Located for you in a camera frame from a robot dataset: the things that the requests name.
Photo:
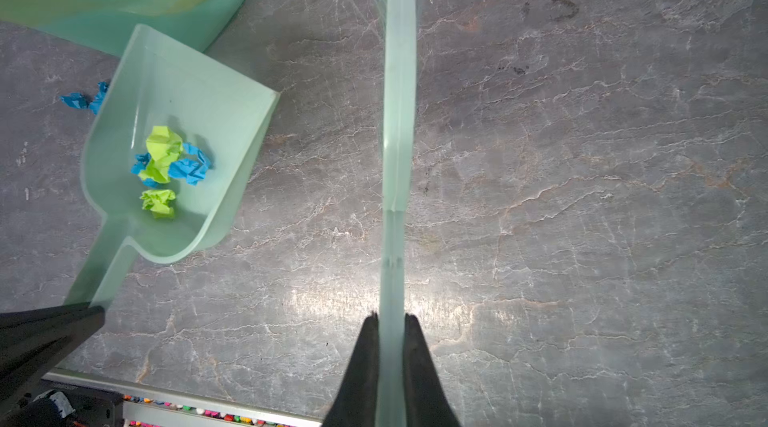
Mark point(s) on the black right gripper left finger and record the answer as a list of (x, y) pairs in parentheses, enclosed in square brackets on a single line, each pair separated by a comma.
[(355, 402)]

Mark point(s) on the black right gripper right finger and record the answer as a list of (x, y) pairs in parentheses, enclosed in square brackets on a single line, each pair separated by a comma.
[(425, 400)]

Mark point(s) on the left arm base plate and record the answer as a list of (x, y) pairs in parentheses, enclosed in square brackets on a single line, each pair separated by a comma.
[(61, 407)]

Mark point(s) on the mint green hand brush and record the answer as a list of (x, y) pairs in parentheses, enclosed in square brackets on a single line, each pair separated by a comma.
[(400, 22)]

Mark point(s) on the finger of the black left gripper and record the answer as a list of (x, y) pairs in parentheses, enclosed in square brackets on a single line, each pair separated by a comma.
[(35, 341)]

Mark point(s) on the mint green dustpan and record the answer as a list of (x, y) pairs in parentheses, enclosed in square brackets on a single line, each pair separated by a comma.
[(162, 82)]

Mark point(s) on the small blue paper scrap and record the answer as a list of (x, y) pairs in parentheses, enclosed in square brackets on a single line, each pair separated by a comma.
[(190, 164)]

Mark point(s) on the lime green scrap pair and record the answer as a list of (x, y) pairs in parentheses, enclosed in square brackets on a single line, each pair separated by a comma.
[(164, 147)]

